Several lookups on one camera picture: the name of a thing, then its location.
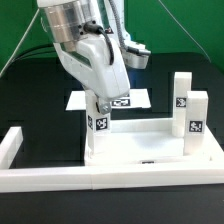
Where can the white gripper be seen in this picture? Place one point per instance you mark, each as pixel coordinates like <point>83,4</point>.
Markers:
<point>107,81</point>

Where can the white desk top panel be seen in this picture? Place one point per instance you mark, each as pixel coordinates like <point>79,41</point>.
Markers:
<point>139,141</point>

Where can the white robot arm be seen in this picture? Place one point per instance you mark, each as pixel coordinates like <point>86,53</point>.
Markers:
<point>68,21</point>

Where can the fiducial marker sheet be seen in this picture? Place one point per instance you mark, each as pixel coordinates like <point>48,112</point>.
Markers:
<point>137,98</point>

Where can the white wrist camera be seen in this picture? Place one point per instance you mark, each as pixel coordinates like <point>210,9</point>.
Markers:
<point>136,60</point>

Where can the white L-shaped fence frame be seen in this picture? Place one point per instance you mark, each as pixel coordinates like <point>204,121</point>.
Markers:
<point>92,178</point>

